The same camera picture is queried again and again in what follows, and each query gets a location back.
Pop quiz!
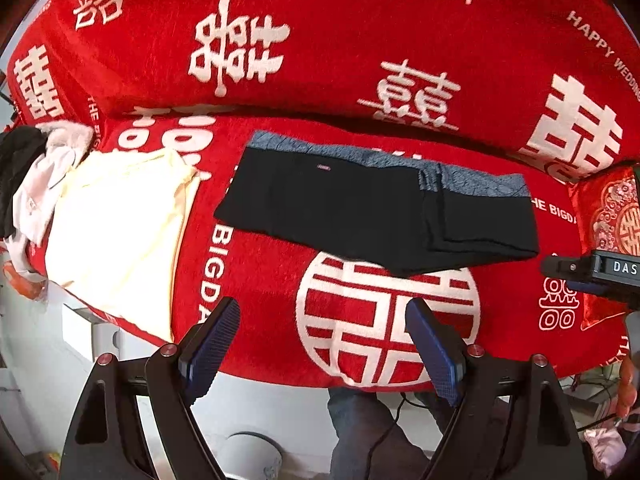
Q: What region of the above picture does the cream cloth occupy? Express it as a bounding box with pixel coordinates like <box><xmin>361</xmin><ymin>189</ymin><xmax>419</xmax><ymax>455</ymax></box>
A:
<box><xmin>42</xmin><ymin>147</ymin><xmax>202</xmax><ymax>344</ymax></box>

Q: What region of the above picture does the orange item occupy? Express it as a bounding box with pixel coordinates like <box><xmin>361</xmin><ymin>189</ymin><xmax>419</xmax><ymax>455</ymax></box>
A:
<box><xmin>2</xmin><ymin>264</ymin><xmax>49</xmax><ymax>302</ymax></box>

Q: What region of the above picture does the person's jeans leg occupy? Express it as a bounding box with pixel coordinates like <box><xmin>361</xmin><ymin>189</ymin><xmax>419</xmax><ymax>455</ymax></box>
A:
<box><xmin>326</xmin><ymin>386</ymin><xmax>437</xmax><ymax>480</ymax></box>

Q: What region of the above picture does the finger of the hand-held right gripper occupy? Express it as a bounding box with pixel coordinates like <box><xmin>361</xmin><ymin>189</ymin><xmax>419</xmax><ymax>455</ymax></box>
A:
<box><xmin>566</xmin><ymin>278</ymin><xmax>616</xmax><ymax>295</ymax></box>
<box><xmin>540</xmin><ymin>254</ymin><xmax>595</xmax><ymax>278</ymax></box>

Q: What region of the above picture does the red printed blanket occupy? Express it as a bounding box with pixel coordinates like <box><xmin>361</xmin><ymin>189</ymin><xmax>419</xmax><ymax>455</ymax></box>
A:
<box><xmin>5</xmin><ymin>0</ymin><xmax>640</xmax><ymax>392</ymax></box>

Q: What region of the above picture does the black cloth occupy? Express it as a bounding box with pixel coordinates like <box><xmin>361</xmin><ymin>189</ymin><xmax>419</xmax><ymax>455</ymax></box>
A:
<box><xmin>0</xmin><ymin>126</ymin><xmax>49</xmax><ymax>239</ymax></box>

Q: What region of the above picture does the person's right hand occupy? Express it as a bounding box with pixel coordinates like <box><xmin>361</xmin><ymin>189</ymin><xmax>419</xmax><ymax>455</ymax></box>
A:
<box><xmin>615</xmin><ymin>356</ymin><xmax>639</xmax><ymax>422</ymax></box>

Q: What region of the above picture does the black cable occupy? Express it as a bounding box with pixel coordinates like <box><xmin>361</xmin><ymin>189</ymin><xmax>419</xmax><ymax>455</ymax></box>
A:
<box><xmin>369</xmin><ymin>392</ymin><xmax>417</xmax><ymax>480</ymax></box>

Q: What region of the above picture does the pile of white and black clothes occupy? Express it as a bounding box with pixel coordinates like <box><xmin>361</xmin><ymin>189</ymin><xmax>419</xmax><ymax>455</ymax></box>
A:
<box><xmin>4</xmin><ymin>122</ymin><xmax>97</xmax><ymax>284</ymax></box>

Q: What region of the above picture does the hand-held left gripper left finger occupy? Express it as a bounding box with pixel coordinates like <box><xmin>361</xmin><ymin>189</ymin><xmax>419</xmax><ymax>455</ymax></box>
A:
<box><xmin>60</xmin><ymin>296</ymin><xmax>242</xmax><ymax>480</ymax></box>

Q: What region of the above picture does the black pants blue waistband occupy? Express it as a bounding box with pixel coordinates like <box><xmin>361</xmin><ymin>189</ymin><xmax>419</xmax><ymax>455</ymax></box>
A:
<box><xmin>214</xmin><ymin>130</ymin><xmax>542</xmax><ymax>278</ymax></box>

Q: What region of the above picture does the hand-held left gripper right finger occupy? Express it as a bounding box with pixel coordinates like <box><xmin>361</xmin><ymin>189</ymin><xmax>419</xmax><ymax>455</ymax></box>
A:
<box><xmin>405</xmin><ymin>298</ymin><xmax>589</xmax><ymax>480</ymax></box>

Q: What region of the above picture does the white round container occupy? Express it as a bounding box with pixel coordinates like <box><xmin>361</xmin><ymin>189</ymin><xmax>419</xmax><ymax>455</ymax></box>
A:
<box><xmin>219</xmin><ymin>431</ymin><xmax>287</xmax><ymax>480</ymax></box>

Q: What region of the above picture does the person's right forearm pink sleeve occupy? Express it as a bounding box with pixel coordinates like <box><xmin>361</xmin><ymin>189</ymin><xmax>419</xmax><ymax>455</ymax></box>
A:
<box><xmin>582</xmin><ymin>419</ymin><xmax>629</xmax><ymax>479</ymax></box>

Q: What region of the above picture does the red embroidered cushion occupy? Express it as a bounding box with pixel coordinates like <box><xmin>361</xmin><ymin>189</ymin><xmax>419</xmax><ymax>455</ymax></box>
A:
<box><xmin>569</xmin><ymin>164</ymin><xmax>640</xmax><ymax>337</ymax></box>

